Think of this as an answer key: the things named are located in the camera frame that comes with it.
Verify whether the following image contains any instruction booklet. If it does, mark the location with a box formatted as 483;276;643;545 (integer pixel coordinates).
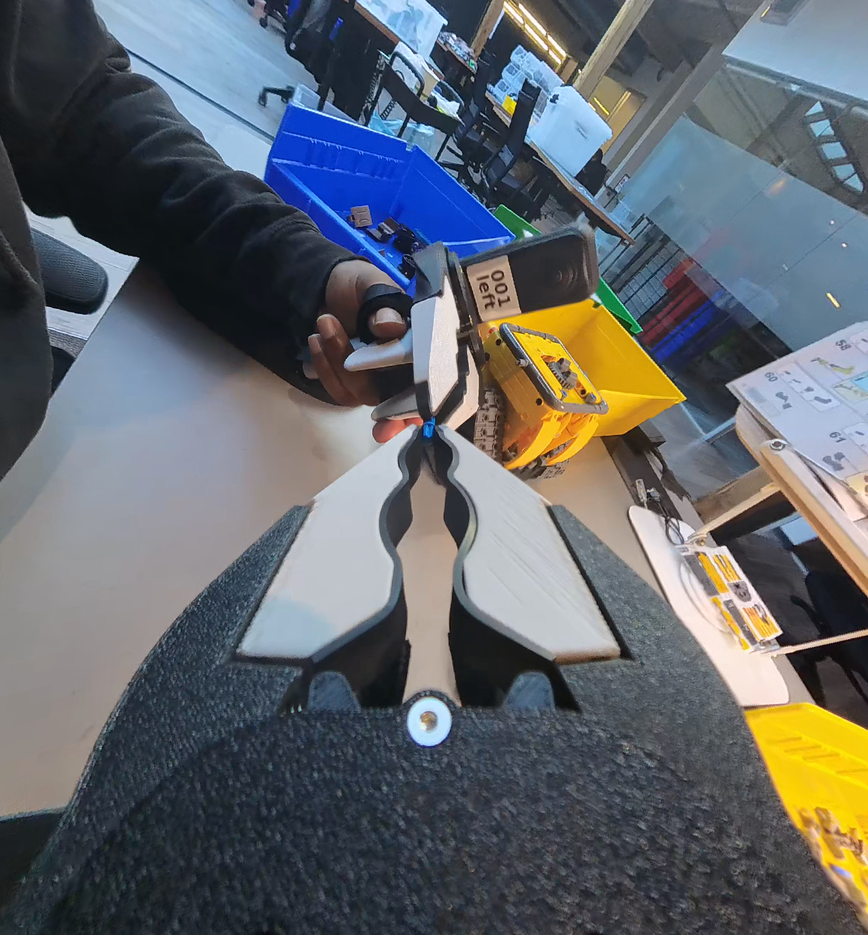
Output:
729;322;868;515

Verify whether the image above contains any green plastic bin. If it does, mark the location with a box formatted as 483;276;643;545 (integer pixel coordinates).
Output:
490;202;642;337

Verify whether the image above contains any black chair armrest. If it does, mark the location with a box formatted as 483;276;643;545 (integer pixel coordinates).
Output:
33;227;111;317

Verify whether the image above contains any blue plastic bin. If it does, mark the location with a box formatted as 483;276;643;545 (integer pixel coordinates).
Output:
265;103;515;298

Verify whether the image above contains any person's left forearm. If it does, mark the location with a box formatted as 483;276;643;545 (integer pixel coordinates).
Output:
0;0;359;393

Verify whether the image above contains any white stand base with leaflet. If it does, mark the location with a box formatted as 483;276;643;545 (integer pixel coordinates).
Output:
628;410;868;710

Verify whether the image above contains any white storage box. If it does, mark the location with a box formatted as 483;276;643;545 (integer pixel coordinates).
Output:
526;85;614;170

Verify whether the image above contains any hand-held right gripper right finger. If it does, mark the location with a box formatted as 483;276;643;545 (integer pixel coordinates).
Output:
437;427;622;666

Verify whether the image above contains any large yellow plastic bin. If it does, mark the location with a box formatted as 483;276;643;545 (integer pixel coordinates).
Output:
485;300;686;439

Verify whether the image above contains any yellow parts bin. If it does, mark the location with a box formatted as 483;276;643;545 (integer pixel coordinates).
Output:
745;702;868;935

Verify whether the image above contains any yellow tracked toy robot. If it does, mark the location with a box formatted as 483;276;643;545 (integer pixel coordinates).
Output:
471;322;610;477

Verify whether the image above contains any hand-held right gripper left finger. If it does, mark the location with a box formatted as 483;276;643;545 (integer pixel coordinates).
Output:
240;427;420;673

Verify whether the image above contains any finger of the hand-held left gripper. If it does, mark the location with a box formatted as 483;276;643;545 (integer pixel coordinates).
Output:
412;290;465;426
442;329;484;428

